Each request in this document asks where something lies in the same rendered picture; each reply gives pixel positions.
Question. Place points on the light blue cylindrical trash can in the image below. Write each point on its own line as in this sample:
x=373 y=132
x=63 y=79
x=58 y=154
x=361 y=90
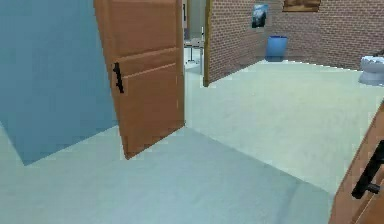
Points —
x=276 y=46

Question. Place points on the brown wooden room door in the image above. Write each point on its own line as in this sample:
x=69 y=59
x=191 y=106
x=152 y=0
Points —
x=363 y=196
x=146 y=76

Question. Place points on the grey table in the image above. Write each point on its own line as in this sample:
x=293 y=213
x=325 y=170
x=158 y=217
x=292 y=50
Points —
x=194 y=45

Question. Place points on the white toilet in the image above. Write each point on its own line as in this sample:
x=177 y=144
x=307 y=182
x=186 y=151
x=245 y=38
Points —
x=372 y=68

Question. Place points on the blue framed wall picture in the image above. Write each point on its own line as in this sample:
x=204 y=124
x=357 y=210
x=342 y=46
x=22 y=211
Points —
x=259 y=15

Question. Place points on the brown framed wall picture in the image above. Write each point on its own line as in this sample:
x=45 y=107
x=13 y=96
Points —
x=301 y=5

